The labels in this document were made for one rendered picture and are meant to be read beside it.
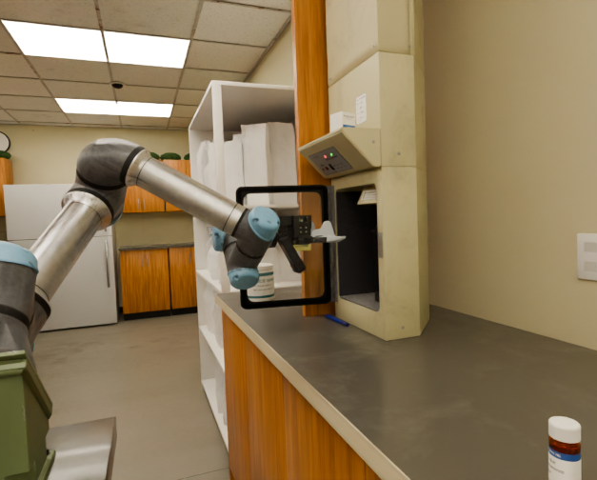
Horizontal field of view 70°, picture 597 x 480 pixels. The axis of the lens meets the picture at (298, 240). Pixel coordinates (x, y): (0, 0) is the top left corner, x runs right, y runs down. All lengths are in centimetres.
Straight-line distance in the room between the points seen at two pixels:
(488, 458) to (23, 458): 61
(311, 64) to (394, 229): 67
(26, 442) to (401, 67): 112
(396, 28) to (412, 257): 62
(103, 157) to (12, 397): 56
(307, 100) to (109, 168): 74
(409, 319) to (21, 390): 92
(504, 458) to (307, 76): 123
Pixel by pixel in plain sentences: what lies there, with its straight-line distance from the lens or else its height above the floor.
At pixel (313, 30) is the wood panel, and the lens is 160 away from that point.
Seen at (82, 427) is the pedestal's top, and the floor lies 94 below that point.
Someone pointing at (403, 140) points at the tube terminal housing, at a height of 148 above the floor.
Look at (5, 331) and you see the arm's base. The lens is 70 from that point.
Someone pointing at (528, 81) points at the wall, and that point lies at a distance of 142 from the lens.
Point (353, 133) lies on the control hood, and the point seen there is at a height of 149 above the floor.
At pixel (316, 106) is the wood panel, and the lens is 152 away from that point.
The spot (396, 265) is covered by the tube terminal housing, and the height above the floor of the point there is 114.
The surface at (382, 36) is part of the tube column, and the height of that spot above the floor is 175.
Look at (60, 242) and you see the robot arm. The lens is 99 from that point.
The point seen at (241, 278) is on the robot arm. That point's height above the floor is 114.
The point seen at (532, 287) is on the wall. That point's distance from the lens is 139.
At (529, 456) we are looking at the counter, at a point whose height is 94.
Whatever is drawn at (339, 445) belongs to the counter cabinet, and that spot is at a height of 84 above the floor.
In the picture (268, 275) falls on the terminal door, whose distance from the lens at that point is 139.
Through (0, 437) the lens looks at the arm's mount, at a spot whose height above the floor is 103.
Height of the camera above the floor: 128
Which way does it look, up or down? 3 degrees down
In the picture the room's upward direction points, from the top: 2 degrees counter-clockwise
